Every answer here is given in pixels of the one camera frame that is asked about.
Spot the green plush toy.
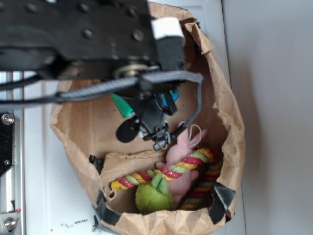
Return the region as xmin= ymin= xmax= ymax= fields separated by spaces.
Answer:
xmin=135 ymin=173 xmax=174 ymax=214

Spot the grey braided cable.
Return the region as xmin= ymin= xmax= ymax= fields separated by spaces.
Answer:
xmin=0 ymin=71 xmax=204 ymax=145

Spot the blue rectangular block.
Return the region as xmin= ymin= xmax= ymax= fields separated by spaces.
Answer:
xmin=161 ymin=90 xmax=179 ymax=108

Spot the pink plush bunny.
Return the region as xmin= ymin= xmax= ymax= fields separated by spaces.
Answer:
xmin=156 ymin=122 xmax=208 ymax=203

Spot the metal corner bracket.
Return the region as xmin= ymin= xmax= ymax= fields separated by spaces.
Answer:
xmin=0 ymin=212 xmax=21 ymax=235

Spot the brown paper bag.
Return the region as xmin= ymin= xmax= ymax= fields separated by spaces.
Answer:
xmin=50 ymin=3 xmax=246 ymax=235

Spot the multicolour twisted rope toy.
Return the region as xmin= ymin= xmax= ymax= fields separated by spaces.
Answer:
xmin=110 ymin=148 xmax=223 ymax=211

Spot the aluminium extrusion rail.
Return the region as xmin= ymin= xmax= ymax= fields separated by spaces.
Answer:
xmin=0 ymin=70 xmax=27 ymax=235

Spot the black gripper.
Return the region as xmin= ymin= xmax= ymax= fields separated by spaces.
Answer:
xmin=0 ymin=0 xmax=185 ymax=80

